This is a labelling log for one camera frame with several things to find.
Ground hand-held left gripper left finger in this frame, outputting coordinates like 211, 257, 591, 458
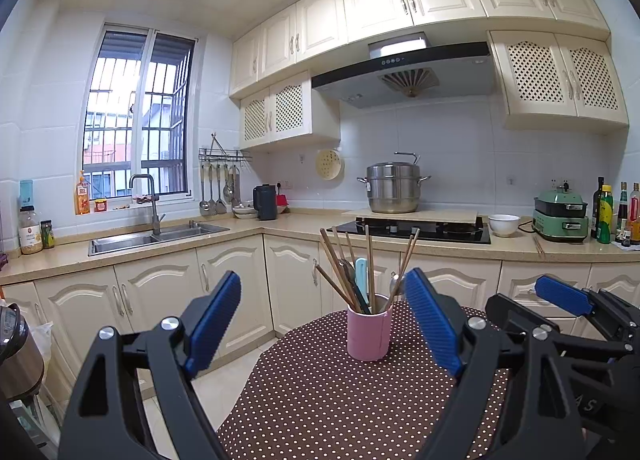
57, 270, 242, 460

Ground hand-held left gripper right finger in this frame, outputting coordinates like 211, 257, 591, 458
404, 267, 588, 460

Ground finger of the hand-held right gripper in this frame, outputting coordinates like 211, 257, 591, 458
535, 276, 640, 341
485, 293, 608, 357

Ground metal spoon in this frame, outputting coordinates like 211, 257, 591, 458
385, 270, 407, 308

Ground pink cup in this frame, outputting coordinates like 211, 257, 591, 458
346, 293, 392, 362

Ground light blue handled knife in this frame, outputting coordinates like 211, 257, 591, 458
354, 257, 371, 313

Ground bunch of wooden chopsticks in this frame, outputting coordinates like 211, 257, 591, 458
314, 225, 422, 315

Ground dark utensil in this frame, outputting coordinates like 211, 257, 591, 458
336, 260, 371, 315

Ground cream lower kitchen cabinets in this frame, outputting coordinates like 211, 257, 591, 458
0, 233, 640, 401

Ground green electric cooker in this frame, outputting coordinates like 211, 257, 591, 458
532, 185, 590, 243

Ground green bottle yellow cap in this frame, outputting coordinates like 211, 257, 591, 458
596, 184, 615, 245

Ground white bowl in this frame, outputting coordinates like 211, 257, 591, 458
488, 213, 521, 238

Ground dark olive oil bottle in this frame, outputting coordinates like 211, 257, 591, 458
590, 176, 606, 240

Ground dark sauce bottle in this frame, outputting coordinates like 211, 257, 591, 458
616, 181, 630, 241

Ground steel ladle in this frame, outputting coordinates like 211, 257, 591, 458
199, 164, 211, 217

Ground red sauce bottle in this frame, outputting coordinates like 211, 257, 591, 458
627, 183, 640, 246

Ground wooden cutting board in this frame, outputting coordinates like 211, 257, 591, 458
341, 207, 479, 221

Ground steel slotted turner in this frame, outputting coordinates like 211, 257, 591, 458
206, 164, 218, 216

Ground steel spatula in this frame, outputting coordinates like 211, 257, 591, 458
215, 164, 228, 215

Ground steel kitchen faucet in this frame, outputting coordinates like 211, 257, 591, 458
129, 173, 166, 236

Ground steel kitchen sink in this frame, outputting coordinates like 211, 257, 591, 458
88, 221, 231, 257

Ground black electric kettle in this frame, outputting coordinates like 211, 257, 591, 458
252, 183, 278, 221

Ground black gas hob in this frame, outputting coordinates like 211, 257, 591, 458
326, 217, 492, 245

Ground steel steamer pot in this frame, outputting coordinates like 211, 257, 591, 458
356, 151, 432, 214

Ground white plastic bag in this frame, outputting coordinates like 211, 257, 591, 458
31, 323, 53, 366

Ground orange dish soap bottle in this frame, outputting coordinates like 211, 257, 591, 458
75, 170, 92, 215

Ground steel rice cooker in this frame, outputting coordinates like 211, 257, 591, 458
0, 303, 46, 403

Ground labelled glass jar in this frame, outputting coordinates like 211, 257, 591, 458
19, 205, 43, 255

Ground small cream lattice cabinet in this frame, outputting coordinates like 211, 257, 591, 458
239, 70, 342, 151

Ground wide cream lattice cabinet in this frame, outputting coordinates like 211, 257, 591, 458
487, 30, 630, 131

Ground barred kitchen window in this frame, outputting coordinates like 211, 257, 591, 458
82, 23, 198, 201

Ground grey range hood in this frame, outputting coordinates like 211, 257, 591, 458
311, 33, 496, 108

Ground metal wall utensil rack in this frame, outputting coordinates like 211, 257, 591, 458
198, 147, 253, 163

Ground cream upper wall cabinets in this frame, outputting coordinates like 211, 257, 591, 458
230, 0, 611, 96

